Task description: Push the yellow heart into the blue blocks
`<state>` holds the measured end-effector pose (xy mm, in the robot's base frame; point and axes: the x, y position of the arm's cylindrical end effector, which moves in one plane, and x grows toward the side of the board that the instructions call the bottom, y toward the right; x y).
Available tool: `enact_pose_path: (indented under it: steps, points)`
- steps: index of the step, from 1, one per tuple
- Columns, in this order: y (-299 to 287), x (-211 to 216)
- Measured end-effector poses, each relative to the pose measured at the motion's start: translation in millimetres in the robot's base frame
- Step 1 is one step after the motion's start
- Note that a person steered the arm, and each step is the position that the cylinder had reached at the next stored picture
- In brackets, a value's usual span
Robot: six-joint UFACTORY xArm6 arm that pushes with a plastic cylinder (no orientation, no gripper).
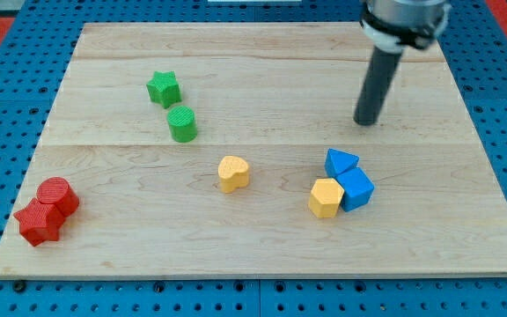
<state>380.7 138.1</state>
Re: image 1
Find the red star block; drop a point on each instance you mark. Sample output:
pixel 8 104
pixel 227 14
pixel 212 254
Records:
pixel 39 222

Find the yellow heart block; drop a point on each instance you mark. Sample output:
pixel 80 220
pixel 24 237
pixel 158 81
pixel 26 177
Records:
pixel 233 173

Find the green cylinder block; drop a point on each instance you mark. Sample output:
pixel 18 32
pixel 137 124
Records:
pixel 182 125

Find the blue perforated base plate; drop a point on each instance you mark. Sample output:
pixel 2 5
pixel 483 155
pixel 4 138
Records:
pixel 35 49

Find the blue triangle block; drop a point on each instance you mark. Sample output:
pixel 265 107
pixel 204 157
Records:
pixel 338 162

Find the wooden board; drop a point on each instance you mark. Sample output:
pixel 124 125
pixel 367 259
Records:
pixel 278 95

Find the blue cube block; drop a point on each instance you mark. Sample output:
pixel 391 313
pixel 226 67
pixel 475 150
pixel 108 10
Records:
pixel 358 189

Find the green star block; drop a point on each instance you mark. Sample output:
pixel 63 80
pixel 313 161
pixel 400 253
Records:
pixel 164 89

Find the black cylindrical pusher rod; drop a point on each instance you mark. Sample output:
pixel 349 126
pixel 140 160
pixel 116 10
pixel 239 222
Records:
pixel 377 82

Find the yellow hexagon block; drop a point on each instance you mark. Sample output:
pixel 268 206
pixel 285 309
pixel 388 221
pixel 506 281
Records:
pixel 325 198

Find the red cylinder block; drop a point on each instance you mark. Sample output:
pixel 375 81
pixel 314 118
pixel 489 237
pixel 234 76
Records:
pixel 57 191

